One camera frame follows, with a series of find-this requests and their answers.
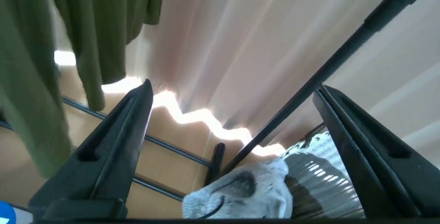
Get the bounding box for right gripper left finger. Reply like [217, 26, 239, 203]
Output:
[28, 78, 154, 220]

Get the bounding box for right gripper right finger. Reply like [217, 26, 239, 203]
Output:
[312, 85, 440, 218]

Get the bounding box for green shirt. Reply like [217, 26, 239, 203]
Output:
[0, 0, 168, 179]

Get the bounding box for pale grey shorts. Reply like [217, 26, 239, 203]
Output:
[181, 157, 294, 220]

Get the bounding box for white laundry basket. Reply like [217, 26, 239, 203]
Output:
[280, 122, 367, 220]

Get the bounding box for black clothes rack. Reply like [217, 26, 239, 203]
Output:
[0, 0, 440, 203]

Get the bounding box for beige curtain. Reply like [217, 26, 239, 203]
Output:
[44, 0, 440, 170]

